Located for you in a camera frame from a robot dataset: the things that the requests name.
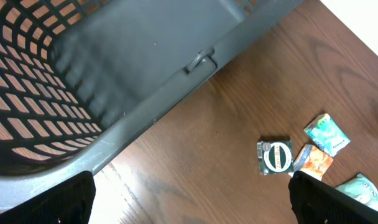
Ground dark green balm box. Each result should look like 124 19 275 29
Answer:
257 141 294 175

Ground grey plastic shopping basket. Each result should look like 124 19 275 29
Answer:
0 0 300 212

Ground teal tissue packet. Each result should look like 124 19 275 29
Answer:
304 113 351 157

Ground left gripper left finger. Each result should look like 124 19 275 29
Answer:
0 171 96 224

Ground orange tissue packet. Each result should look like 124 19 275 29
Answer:
288 144 333 181

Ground light green pouch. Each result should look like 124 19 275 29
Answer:
336 174 378 211

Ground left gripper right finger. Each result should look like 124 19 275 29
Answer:
288 171 378 224

